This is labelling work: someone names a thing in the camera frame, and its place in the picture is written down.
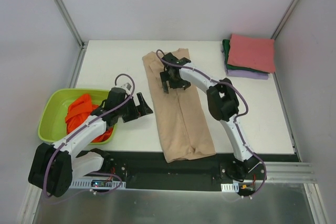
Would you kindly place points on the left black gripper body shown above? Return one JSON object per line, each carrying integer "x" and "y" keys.
{"x": 135, "y": 110}

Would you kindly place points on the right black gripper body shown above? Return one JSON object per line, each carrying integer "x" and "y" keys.
{"x": 171, "y": 77}

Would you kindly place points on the beige t shirt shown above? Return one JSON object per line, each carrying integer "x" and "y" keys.
{"x": 181, "y": 123}

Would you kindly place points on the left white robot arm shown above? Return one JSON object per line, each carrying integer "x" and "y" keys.
{"x": 56, "y": 165}

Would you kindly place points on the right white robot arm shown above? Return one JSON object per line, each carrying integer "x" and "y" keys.
{"x": 224, "y": 103}

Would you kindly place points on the orange t shirt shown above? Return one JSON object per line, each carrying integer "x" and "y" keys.
{"x": 78, "y": 112}

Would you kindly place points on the folded lavender t shirt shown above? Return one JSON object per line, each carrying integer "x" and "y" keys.
{"x": 247, "y": 74}

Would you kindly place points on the folded dark green t shirt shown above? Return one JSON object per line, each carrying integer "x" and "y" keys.
{"x": 226, "y": 48}

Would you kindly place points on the green plastic basin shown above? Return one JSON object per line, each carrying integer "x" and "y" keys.
{"x": 52, "y": 126}

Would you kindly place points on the folded red t shirt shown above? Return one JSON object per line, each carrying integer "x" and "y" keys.
{"x": 254, "y": 53}

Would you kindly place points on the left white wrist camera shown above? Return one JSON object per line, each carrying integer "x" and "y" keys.
{"x": 127, "y": 87}

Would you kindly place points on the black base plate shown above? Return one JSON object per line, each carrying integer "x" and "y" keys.
{"x": 149, "y": 170}

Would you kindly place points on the left white cable duct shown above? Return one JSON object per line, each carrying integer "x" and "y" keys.
{"x": 91, "y": 183}

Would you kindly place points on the white cable duct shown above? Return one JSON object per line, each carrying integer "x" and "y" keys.
{"x": 230, "y": 188}
{"x": 91, "y": 183}

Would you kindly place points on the right white cable duct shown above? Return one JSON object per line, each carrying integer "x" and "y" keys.
{"x": 230, "y": 188}

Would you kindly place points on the left aluminium frame post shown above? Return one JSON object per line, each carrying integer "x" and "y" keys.
{"x": 70, "y": 23}

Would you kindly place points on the aluminium frame post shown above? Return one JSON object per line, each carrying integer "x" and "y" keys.
{"x": 286, "y": 16}
{"x": 70, "y": 23}

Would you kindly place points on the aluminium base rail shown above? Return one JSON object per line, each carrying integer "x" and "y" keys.
{"x": 290, "y": 172}

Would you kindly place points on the right aluminium frame post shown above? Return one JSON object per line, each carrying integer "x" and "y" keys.
{"x": 286, "y": 16}

